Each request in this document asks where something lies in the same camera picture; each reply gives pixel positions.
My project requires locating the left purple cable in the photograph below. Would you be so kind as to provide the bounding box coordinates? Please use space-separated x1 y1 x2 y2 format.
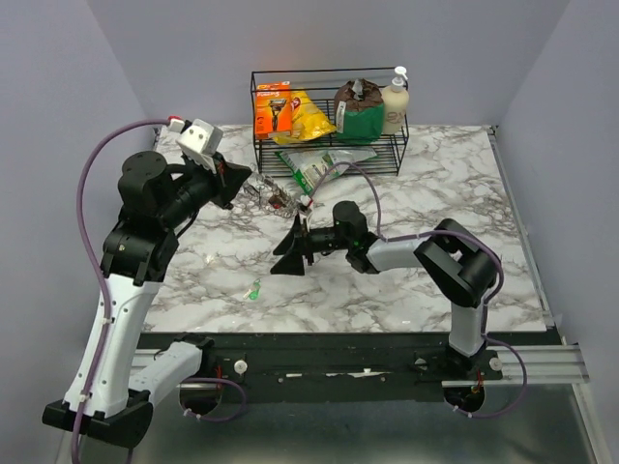
70 115 248 464

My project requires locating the aluminium rail frame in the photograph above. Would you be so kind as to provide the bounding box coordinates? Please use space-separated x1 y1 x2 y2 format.
52 343 591 464

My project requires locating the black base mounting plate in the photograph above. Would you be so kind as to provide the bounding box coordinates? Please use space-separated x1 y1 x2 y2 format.
131 331 570 404

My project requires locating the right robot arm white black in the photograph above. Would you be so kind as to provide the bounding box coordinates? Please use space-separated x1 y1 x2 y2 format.
270 201 504 379

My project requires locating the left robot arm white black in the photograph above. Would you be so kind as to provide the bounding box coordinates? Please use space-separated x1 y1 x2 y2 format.
42 151 252 450

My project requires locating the brown green bag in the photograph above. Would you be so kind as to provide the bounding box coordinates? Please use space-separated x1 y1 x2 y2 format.
334 78 385 145

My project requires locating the black wire shelf rack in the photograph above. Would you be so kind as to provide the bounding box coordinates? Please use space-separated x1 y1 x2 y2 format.
251 67 410 182

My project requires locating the yellow snack bag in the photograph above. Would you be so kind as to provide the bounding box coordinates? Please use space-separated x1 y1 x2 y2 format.
274 90 337 145

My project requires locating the green white plastic pouch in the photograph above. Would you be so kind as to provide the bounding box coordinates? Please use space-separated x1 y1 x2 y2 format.
276 148 377 193

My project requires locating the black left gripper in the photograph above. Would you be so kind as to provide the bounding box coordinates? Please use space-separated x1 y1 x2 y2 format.
159 149 251 229

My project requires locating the purple cable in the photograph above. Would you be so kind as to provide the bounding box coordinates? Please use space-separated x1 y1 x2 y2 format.
70 115 248 464
299 161 531 420

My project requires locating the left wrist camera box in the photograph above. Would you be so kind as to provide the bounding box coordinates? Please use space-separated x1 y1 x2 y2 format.
177 119 223 172

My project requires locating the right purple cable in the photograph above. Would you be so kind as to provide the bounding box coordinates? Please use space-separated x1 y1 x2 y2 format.
299 161 531 420

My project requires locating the green key tag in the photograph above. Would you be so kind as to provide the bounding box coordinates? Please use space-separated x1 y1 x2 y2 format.
244 278 261 301

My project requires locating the cream lotion pump bottle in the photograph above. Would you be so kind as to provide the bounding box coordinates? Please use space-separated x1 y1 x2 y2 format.
381 66 409 135

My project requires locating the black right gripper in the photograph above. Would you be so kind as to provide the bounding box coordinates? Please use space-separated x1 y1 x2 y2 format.
271 214 351 277

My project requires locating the orange razor package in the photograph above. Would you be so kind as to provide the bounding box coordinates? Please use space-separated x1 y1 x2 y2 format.
254 81 292 140

